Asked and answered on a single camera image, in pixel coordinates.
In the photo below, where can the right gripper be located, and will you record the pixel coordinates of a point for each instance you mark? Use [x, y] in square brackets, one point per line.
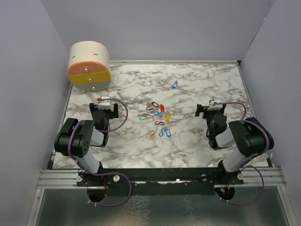
[204, 108]

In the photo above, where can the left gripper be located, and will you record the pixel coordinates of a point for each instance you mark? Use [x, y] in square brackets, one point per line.
[112, 114]

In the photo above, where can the blue key tag with key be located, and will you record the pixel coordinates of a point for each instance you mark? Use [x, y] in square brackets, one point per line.
[168, 132]

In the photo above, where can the orange carabiner front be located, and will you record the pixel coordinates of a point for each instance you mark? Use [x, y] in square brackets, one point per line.
[152, 134]

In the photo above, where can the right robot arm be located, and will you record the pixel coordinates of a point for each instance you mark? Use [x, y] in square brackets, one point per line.
[249, 135]

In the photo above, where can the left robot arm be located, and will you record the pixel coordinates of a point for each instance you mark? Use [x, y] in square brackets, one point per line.
[75, 138]

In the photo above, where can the green key tag with key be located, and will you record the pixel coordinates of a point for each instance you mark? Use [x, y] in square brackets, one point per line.
[143, 117]

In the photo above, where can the yellow key tag with key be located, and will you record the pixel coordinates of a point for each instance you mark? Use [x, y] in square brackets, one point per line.
[167, 117]

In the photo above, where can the round three-drawer storage box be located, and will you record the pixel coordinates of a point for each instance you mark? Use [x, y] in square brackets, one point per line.
[89, 66]

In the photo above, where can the far blue key tag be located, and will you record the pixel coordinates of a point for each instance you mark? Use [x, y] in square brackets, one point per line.
[175, 84]

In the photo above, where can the red key tag with key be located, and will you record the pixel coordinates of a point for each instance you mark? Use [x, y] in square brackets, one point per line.
[162, 108]

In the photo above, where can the blue carabiner front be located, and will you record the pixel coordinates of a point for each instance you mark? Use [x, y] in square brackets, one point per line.
[161, 133]

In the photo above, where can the light blue carabiner middle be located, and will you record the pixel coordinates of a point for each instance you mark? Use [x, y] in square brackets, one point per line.
[158, 113]

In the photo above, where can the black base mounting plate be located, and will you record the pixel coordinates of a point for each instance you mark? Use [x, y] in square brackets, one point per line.
[158, 181]

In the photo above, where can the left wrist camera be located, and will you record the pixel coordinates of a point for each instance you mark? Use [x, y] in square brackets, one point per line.
[103, 103]

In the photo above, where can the aluminium rail frame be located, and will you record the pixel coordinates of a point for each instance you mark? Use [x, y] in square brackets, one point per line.
[268, 176]

